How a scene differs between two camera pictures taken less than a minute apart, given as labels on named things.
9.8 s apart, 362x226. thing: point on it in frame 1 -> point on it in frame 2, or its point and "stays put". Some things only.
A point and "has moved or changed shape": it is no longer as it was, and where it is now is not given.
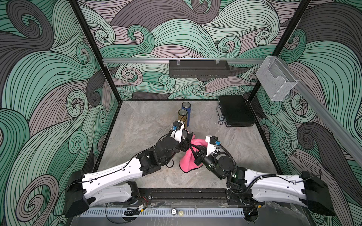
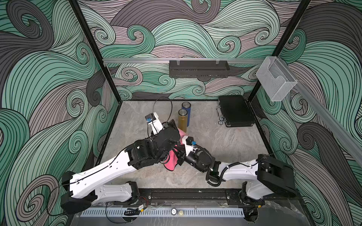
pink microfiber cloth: [187, 162] has moved or changed shape
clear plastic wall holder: [275, 78] stays put
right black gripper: [199, 157] -> [178, 148]
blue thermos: [186, 105] stays put
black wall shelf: [199, 68] stays put
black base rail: [180, 197] stays put
